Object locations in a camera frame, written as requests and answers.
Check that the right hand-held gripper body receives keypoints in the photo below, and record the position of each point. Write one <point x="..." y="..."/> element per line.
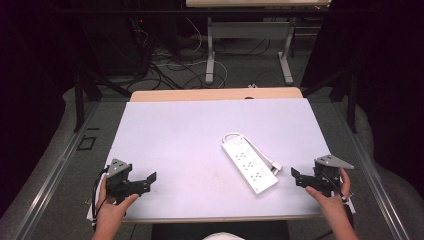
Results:
<point x="328" y="170"/>

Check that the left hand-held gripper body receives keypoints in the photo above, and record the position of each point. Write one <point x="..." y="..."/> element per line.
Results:
<point x="117" y="180"/>

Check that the white power strip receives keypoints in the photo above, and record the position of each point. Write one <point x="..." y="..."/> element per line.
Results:
<point x="250" y="165"/>

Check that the person's left hand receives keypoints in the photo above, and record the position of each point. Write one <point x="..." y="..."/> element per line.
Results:
<point x="111" y="210"/>

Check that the person's right hand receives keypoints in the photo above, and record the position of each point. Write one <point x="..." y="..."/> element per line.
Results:
<point x="333" y="205"/>

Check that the white power plug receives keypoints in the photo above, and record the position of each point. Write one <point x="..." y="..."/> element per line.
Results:
<point x="276" y="167"/>

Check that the black floor socket cover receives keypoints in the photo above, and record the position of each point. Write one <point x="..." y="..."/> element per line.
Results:
<point x="87" y="143"/>

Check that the white table mat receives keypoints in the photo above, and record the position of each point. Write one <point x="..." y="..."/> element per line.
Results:
<point x="186" y="146"/>

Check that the black metal stand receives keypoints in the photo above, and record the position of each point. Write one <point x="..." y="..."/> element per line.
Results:
<point x="79" y="100"/>
<point x="351" y="103"/>

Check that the person's white clothing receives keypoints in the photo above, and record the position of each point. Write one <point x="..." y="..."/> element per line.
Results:
<point x="222" y="236"/>

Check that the dark curtain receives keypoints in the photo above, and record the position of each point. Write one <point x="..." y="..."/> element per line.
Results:
<point x="30" y="83"/>
<point x="390" y="66"/>

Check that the dark computer tower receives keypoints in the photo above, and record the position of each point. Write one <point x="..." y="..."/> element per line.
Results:
<point x="113" y="46"/>

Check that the black horizontal bar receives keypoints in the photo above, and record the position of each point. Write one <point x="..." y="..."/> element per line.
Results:
<point x="166" y="11"/>

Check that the aluminium floor rail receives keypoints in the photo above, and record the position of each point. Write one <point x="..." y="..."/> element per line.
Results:
<point x="373" y="166"/>
<point x="50" y="173"/>

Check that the white frame desk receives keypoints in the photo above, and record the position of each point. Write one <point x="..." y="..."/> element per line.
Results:
<point x="250" y="30"/>

